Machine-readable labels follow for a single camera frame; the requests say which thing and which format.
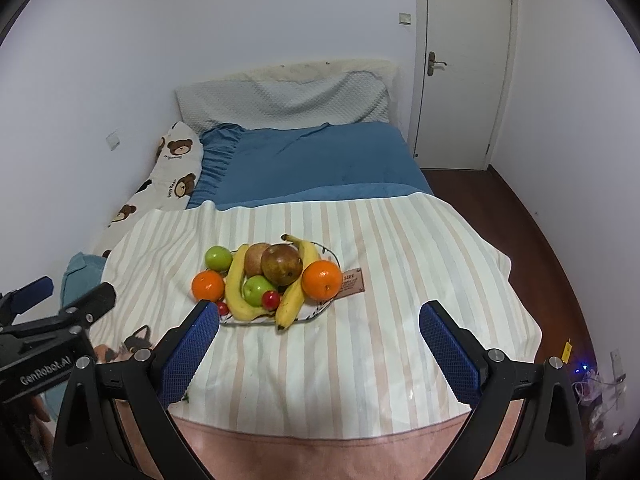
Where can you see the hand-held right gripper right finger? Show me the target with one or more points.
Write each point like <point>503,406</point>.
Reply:
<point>450,355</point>

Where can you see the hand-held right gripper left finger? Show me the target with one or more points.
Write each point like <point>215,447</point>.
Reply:
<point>192,350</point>

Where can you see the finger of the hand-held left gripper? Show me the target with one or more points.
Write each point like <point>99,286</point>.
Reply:
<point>30,292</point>
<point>90,302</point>

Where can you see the small red cherry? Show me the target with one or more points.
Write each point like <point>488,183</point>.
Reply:
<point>271,300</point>
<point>222,308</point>

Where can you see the small orange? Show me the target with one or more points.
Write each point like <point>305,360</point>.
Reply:
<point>207,285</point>

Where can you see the green apple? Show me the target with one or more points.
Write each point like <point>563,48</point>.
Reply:
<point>256,289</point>
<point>218,258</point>

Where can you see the reddish brown fruit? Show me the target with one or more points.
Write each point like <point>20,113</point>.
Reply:
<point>255,259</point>

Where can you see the brown pear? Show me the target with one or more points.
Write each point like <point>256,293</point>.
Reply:
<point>282,262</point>

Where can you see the floral glass plate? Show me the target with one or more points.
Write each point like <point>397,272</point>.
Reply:
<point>312,311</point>

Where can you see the large orange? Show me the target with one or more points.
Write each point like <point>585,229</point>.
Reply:
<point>322,280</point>

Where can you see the teal pillow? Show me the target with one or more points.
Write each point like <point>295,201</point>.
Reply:
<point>80,275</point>

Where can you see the large yellow banana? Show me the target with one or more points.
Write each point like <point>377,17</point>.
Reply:
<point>235,290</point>

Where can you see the striped cat print blanket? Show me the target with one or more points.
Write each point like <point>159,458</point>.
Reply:
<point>375,360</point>

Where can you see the small yellow banana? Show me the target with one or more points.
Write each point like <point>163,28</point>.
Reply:
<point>292,305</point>

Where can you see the yellow tag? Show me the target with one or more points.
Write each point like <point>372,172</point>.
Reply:
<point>568,351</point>

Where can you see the brown leather blanket label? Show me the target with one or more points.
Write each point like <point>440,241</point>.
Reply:
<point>352,282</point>

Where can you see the bear print pillow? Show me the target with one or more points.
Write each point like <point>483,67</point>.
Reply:
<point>170,170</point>

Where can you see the blue quilt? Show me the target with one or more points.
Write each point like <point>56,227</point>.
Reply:
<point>310,165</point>

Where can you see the white door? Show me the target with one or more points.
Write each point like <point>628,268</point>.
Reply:
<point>465,110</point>

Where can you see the grey textured pillow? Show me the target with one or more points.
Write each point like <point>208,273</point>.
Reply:
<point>280,105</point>

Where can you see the cream headboard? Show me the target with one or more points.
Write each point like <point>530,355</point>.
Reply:
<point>350,66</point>

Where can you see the white wall socket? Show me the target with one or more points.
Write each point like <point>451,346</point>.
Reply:
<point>114,140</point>

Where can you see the white wall outlet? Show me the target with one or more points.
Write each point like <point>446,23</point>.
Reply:
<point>618,367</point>

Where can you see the wall light switch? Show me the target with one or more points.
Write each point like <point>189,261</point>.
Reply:
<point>405,18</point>

